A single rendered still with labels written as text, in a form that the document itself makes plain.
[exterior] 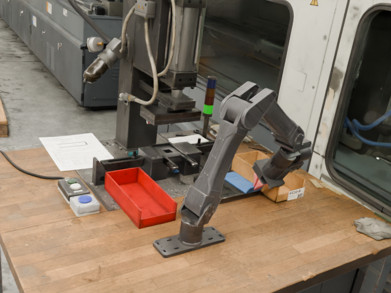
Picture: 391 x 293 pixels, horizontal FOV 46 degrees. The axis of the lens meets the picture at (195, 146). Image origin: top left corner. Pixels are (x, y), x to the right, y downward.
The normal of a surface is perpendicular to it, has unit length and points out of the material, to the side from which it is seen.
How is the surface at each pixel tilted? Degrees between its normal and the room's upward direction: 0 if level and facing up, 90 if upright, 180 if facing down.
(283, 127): 89
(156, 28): 90
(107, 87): 90
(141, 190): 0
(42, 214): 0
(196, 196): 69
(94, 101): 90
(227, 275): 0
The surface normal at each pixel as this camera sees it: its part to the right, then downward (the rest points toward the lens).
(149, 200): 0.12, -0.91
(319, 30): -0.87, 0.09
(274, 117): 0.61, 0.42
